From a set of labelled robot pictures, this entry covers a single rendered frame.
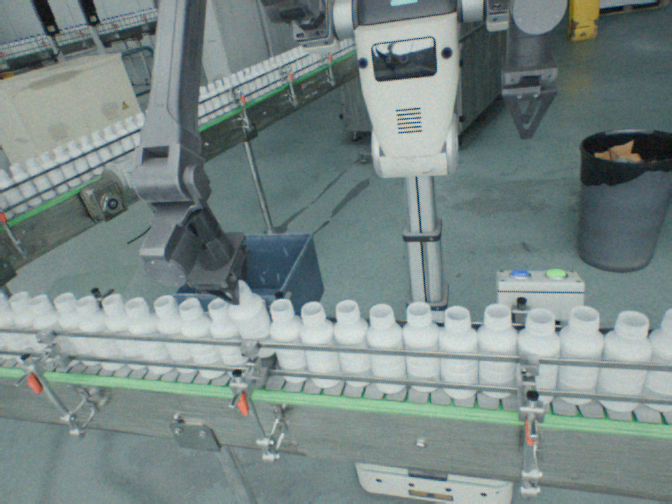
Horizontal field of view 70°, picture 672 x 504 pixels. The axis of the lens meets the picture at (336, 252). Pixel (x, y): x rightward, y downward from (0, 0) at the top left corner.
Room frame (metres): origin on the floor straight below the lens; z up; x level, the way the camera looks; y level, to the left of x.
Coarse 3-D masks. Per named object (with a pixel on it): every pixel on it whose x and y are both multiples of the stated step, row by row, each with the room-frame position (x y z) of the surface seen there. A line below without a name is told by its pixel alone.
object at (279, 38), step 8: (256, 0) 7.32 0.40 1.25; (264, 8) 7.30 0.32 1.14; (264, 16) 7.27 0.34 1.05; (264, 24) 7.29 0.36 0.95; (272, 24) 7.37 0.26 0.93; (280, 24) 7.51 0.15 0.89; (264, 32) 7.31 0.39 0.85; (272, 32) 7.34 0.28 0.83; (280, 32) 7.48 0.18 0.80; (288, 32) 7.63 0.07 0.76; (272, 40) 7.32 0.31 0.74; (280, 40) 7.45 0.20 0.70; (288, 40) 7.59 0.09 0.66; (272, 48) 7.29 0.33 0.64; (280, 48) 7.42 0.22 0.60; (288, 48) 7.56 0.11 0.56; (272, 56) 7.28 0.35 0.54
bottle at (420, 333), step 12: (408, 312) 0.58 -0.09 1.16; (420, 312) 0.60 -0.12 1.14; (408, 324) 0.59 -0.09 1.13; (420, 324) 0.57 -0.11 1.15; (432, 324) 0.58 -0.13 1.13; (408, 336) 0.57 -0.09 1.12; (420, 336) 0.56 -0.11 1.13; (432, 336) 0.56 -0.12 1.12; (408, 348) 0.57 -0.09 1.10; (420, 348) 0.56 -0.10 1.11; (432, 348) 0.56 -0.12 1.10; (408, 360) 0.57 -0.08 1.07; (420, 360) 0.56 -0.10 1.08; (432, 360) 0.56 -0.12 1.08; (408, 372) 0.58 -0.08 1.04; (420, 372) 0.56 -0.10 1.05; (432, 372) 0.56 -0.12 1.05
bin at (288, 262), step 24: (264, 240) 1.33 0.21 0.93; (288, 240) 1.30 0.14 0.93; (312, 240) 1.27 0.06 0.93; (264, 264) 1.34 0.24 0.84; (288, 264) 1.31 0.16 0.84; (312, 264) 1.23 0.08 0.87; (192, 288) 1.16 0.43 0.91; (264, 288) 1.35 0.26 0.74; (288, 288) 1.05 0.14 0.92; (312, 288) 1.19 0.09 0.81
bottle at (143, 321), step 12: (132, 300) 0.77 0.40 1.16; (144, 300) 0.77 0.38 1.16; (132, 312) 0.74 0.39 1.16; (144, 312) 0.75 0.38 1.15; (132, 324) 0.74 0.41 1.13; (144, 324) 0.74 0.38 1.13; (156, 324) 0.74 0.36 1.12; (144, 348) 0.73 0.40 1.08; (156, 348) 0.73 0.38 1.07; (156, 360) 0.73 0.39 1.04; (168, 360) 0.74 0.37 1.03; (156, 372) 0.73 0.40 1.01
